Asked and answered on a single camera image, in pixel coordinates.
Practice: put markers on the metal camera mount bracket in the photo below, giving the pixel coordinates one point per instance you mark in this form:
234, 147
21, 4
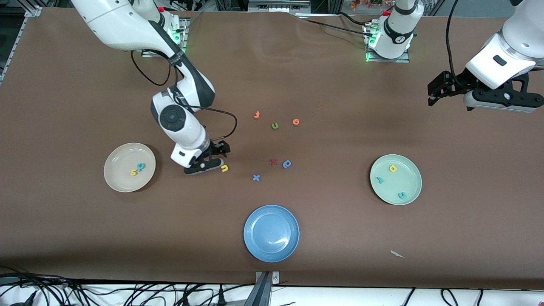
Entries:
267, 278

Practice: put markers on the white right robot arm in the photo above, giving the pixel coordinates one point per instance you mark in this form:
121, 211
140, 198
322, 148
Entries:
114, 21

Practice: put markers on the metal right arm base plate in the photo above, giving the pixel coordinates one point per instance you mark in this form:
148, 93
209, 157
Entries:
184, 38

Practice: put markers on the white paper scrap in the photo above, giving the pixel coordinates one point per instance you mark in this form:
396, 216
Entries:
396, 253

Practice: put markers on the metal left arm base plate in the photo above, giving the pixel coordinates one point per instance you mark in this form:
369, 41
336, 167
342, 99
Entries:
389, 60

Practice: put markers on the blue plate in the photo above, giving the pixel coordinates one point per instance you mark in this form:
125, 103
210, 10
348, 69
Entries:
271, 233

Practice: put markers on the blue letter p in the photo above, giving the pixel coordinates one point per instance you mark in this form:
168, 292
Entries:
287, 163

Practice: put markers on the orange patterned object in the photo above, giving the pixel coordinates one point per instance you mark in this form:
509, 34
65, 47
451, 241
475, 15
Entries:
365, 4

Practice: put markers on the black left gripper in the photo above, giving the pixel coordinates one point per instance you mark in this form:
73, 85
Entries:
454, 82

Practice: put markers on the brown table cover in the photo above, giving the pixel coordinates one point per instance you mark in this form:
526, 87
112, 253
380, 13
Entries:
323, 85

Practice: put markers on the green plate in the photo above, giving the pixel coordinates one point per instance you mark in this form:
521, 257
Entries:
403, 180

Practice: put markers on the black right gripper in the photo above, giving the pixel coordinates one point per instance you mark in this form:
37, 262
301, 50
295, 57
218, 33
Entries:
216, 149

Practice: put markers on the beige plate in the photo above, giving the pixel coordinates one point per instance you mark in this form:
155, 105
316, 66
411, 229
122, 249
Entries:
123, 178

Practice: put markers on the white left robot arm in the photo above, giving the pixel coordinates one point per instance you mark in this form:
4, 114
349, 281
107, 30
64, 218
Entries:
397, 29

